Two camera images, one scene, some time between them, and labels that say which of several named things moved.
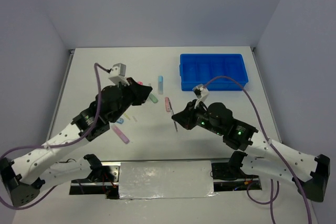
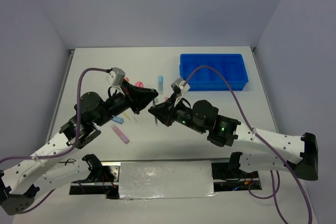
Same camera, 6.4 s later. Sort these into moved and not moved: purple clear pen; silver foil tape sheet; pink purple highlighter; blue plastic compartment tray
Moved: purple clear pen
Not moved: blue plastic compartment tray; pink purple highlighter; silver foil tape sheet
